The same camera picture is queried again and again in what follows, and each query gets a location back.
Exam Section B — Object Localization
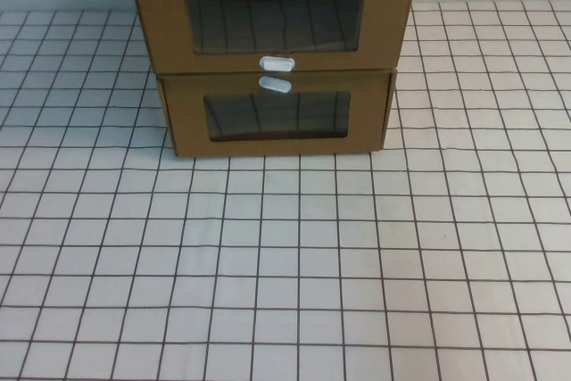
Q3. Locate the cardboard drawer with window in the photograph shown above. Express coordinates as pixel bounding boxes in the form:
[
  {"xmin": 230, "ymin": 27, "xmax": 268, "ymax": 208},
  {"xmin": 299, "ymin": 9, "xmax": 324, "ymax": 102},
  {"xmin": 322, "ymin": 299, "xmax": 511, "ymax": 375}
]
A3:
[
  {"xmin": 128, "ymin": 0, "xmax": 415, "ymax": 74},
  {"xmin": 161, "ymin": 70, "xmax": 393, "ymax": 159}
]

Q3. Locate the white plastic drawer handle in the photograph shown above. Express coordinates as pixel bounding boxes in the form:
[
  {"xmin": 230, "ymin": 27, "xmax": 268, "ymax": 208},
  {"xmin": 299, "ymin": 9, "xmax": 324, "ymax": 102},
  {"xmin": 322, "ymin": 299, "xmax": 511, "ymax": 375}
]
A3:
[{"xmin": 258, "ymin": 75, "xmax": 293, "ymax": 95}]

